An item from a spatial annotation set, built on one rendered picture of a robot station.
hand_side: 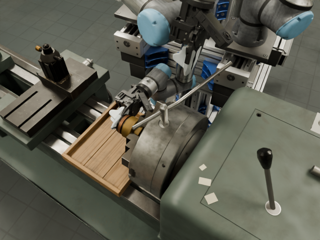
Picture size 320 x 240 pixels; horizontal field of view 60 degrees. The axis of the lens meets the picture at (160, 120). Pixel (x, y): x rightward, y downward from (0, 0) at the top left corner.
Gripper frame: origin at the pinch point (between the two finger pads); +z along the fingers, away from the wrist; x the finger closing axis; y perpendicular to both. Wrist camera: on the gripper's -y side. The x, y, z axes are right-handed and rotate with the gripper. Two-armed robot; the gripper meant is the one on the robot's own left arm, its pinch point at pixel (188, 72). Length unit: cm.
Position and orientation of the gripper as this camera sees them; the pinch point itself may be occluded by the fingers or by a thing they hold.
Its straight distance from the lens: 83.2
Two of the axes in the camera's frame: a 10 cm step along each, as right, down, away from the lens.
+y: -8.3, -4.5, 3.3
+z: -1.9, 7.9, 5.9
